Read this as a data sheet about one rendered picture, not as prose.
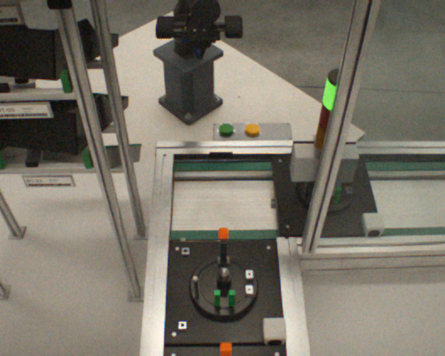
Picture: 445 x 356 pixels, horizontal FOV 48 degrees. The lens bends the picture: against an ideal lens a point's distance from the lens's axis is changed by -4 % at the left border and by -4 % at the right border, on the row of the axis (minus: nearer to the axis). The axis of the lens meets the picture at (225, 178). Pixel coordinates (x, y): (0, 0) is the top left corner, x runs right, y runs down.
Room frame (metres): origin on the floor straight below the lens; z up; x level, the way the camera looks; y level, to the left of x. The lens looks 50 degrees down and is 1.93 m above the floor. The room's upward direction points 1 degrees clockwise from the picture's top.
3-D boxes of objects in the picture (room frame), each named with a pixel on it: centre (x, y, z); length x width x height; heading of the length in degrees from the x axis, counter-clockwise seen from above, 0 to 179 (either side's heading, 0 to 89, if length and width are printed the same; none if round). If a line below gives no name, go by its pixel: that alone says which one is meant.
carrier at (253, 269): (0.51, 0.00, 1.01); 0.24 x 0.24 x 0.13; 2
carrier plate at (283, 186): (0.77, -0.24, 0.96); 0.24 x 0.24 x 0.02; 2
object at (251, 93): (1.16, 0.15, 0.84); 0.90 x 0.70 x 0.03; 45
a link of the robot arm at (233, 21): (0.96, 0.06, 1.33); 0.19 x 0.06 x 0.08; 92
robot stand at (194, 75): (1.20, 0.11, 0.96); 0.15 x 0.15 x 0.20; 45
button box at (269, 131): (0.98, -0.07, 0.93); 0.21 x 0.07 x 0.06; 92
